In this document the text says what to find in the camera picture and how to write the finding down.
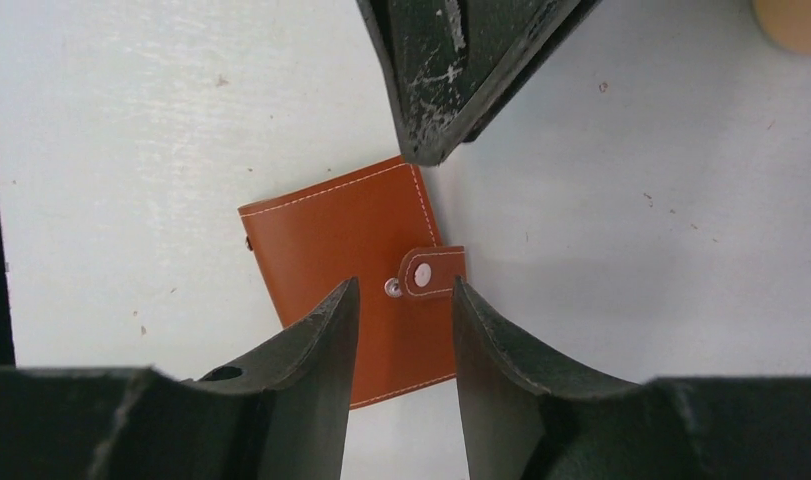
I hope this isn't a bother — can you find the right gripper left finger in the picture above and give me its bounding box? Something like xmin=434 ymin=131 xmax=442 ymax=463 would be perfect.
xmin=0 ymin=278 xmax=360 ymax=479

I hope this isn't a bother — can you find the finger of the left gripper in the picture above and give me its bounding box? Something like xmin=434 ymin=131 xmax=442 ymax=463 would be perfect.
xmin=357 ymin=0 xmax=599 ymax=167

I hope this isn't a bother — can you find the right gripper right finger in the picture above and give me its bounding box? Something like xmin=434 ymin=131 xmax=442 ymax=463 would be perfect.
xmin=452 ymin=280 xmax=811 ymax=479

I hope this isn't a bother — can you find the brown leather card holder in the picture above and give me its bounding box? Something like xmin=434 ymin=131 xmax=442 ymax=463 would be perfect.
xmin=237 ymin=154 xmax=468 ymax=411

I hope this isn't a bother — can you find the orange plastic card tray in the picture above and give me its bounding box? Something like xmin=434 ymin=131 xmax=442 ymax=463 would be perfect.
xmin=752 ymin=0 xmax=811 ymax=55

